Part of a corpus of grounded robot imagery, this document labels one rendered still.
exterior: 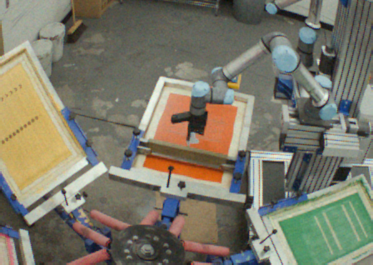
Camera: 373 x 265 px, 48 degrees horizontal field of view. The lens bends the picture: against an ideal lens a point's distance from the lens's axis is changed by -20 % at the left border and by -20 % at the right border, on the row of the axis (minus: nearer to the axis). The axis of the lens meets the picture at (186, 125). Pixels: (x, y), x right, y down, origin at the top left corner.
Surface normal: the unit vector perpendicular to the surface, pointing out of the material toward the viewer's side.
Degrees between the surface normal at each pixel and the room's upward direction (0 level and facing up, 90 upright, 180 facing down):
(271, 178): 0
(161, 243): 0
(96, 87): 0
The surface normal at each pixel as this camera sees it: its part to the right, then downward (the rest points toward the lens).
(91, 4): -0.23, 0.65
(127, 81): 0.08, -0.72
